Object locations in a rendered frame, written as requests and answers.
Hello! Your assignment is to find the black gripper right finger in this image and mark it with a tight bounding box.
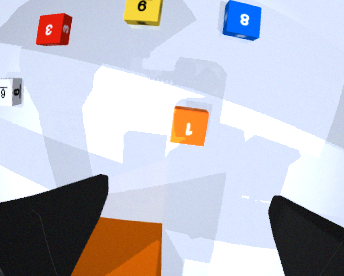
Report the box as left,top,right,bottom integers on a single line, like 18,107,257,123
268,194,344,276

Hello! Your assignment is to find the yellow block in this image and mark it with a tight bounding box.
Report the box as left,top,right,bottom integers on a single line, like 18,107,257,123
123,0,163,26

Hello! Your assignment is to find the red block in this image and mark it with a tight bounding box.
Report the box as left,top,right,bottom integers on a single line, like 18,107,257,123
36,13,72,46

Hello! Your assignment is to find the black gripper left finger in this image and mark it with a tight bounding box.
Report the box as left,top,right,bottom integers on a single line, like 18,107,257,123
0,174,108,276

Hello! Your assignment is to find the blue block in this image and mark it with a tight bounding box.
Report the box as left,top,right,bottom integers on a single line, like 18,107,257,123
222,0,262,42

